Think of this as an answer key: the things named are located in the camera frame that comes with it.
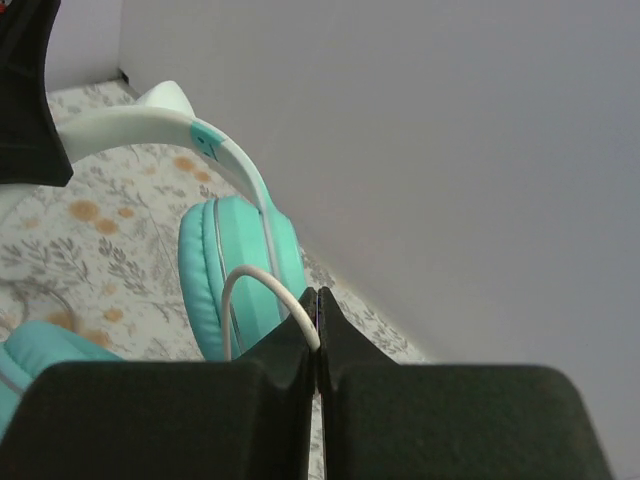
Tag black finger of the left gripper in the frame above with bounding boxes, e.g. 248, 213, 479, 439
1, 0, 73, 187

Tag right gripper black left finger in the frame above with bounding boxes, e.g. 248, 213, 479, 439
1, 318, 313, 479

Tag teal white headphones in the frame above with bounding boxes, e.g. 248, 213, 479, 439
0, 80, 304, 431

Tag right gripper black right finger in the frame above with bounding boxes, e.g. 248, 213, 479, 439
316, 288, 612, 479

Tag floral table mat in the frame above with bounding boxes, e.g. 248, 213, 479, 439
16, 144, 327, 346

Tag white headphone cable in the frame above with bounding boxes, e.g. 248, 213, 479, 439
221, 265, 321, 361

